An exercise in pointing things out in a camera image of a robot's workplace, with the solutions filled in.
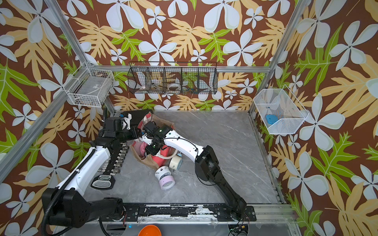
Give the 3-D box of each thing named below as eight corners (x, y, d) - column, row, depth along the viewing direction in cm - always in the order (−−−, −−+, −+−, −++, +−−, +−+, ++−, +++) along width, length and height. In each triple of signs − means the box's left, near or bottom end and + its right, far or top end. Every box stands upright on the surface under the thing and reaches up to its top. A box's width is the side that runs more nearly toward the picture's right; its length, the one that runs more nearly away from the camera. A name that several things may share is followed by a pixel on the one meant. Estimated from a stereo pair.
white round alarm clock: (159, 183, 85) (157, 178, 79) (155, 175, 88) (152, 170, 82) (171, 175, 88) (170, 170, 82) (167, 168, 91) (165, 162, 85)
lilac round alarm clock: (162, 191, 82) (160, 187, 77) (160, 183, 85) (158, 179, 79) (176, 186, 84) (175, 181, 79) (173, 178, 87) (172, 173, 81)
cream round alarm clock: (169, 170, 90) (168, 164, 84) (174, 159, 95) (174, 153, 88) (177, 173, 89) (177, 167, 83) (182, 162, 94) (182, 156, 87)
